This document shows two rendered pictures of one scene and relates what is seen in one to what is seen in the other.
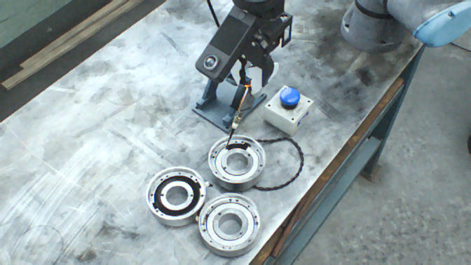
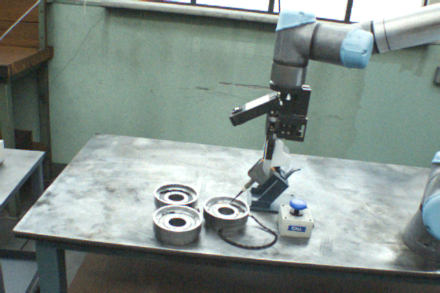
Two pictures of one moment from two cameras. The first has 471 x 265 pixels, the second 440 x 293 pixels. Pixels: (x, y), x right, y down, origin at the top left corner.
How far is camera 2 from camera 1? 0.68 m
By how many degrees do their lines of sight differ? 48
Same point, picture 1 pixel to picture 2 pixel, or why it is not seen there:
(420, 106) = not seen: outside the picture
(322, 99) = (331, 239)
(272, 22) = (291, 115)
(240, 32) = (262, 102)
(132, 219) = (147, 196)
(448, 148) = not seen: outside the picture
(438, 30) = (431, 208)
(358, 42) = (406, 234)
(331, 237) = not seen: outside the picture
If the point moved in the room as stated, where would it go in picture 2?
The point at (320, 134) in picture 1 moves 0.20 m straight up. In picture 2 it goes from (299, 248) to (316, 165)
